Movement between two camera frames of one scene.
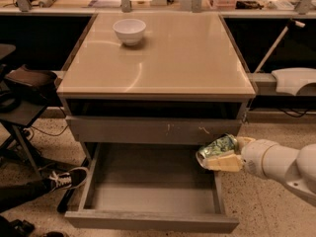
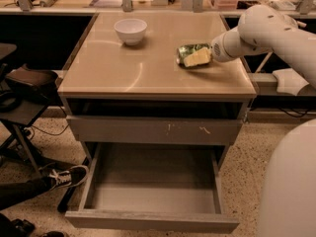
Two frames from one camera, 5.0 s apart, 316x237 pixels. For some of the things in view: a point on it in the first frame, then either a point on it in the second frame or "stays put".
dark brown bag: x=38 y=85 stays put
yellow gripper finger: x=228 y=163 -> x=200 y=56
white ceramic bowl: x=129 y=31 stays put
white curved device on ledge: x=290 y=80 stays put
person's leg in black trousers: x=18 y=195 stays put
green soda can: x=219 y=146 -> x=186 y=49
